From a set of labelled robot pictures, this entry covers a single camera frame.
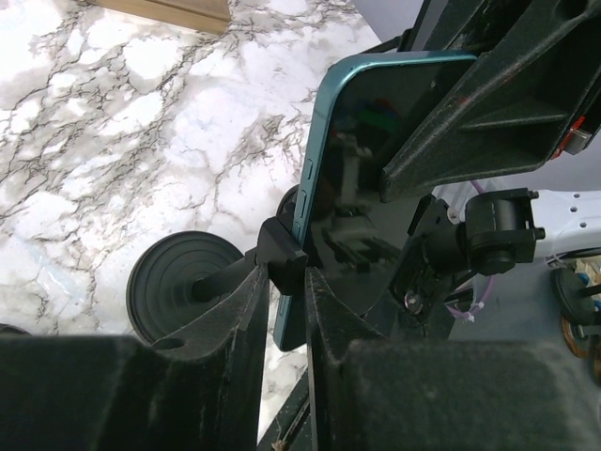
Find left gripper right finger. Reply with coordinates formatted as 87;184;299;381
304;269;600;450

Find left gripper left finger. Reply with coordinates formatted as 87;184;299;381
1;267;269;450

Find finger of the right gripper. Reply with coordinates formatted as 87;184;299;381
379;0;600;202

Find black round-base phone stand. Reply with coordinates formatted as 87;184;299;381
126;185;308;344

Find teal smartphone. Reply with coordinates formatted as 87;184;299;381
292;51;475;338

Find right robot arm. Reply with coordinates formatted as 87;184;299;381
366;1;600;339

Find black red knob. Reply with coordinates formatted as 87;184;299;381
0;323;29;336

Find wooden chessboard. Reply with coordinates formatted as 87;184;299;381
86;0;231;35

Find black front table rail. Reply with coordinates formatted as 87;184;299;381
256;371;312;451

